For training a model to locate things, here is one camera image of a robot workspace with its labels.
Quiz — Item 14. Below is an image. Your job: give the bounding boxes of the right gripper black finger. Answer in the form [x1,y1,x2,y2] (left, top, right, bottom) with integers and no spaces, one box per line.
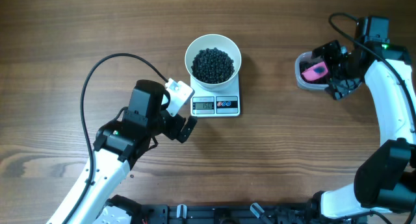
[311,40,341,67]
[325,78,363,100]

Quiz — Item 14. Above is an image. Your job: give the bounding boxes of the pink scoop blue handle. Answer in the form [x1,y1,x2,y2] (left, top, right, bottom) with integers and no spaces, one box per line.
[301,62,329,82]

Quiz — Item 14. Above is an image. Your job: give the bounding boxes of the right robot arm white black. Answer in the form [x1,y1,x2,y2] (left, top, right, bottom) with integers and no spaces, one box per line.
[311,14,415,223]

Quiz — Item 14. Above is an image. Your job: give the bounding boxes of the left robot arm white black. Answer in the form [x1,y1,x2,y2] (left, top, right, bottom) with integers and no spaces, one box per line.
[48,79,197,223]

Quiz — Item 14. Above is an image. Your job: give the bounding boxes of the white digital kitchen scale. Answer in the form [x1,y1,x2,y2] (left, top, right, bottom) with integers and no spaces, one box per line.
[190,75,241,118]

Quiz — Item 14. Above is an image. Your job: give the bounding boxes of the black beans in bowl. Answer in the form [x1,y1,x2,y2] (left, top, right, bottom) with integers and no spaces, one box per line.
[191,47,235,84]

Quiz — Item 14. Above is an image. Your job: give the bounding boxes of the white bowl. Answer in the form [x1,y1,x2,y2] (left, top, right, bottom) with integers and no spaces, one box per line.
[185,34,242,90]

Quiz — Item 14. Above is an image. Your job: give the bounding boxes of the clear plastic container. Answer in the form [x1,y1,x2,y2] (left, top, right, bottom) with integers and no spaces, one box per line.
[294,51,329,91]

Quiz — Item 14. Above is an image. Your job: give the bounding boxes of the black mounting rail base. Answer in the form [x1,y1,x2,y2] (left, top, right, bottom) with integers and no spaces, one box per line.
[107,194,368,224]

